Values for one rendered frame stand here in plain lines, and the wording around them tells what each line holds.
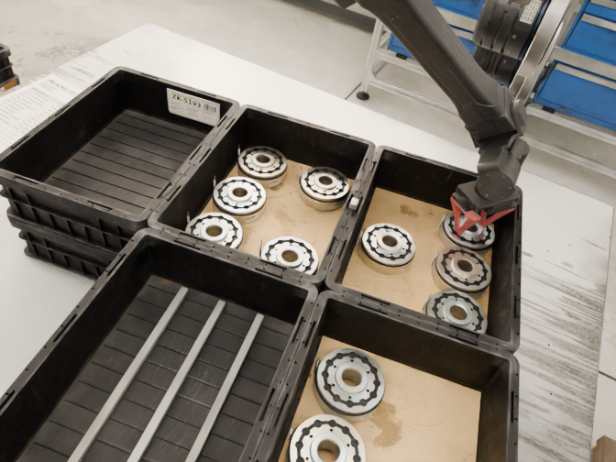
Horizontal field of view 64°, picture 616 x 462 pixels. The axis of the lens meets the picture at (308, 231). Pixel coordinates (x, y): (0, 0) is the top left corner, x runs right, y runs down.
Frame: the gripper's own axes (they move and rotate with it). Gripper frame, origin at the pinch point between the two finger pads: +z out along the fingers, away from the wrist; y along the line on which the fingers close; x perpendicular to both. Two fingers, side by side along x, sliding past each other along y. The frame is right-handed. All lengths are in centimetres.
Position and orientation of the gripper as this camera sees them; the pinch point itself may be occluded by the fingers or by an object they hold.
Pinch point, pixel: (471, 225)
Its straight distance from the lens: 101.4
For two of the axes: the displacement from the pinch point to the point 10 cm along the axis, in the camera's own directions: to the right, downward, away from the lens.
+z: -1.2, 6.9, 7.1
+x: -4.2, -6.9, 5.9
